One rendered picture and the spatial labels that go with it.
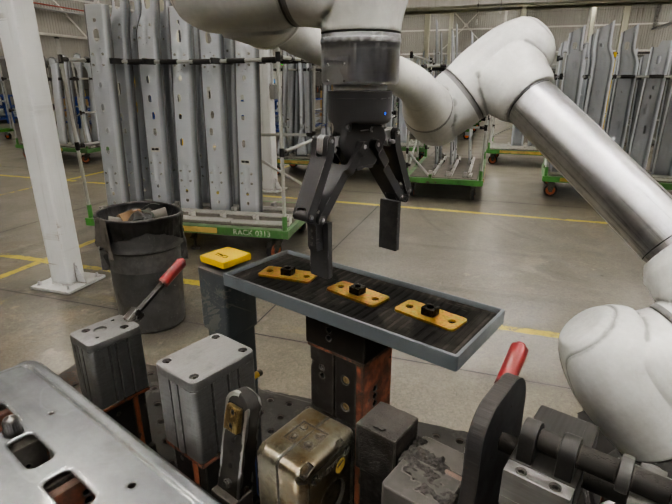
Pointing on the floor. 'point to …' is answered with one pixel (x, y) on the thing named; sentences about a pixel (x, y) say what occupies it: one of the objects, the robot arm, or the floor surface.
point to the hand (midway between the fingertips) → (357, 253)
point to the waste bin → (143, 258)
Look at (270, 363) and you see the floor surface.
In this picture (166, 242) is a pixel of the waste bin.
